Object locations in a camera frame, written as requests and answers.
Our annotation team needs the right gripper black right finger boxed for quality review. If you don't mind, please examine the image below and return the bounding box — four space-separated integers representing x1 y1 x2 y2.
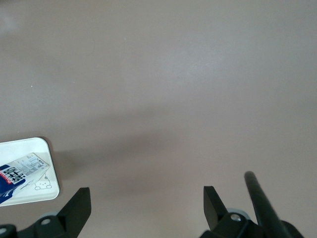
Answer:
199 185 264 238

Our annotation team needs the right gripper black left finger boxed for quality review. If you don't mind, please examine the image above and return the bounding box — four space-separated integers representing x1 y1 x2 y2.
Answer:
0 187 92 238

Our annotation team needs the white rectangular plastic tray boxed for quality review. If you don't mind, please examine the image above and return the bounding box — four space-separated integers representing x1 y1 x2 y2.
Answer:
0 137 60 206

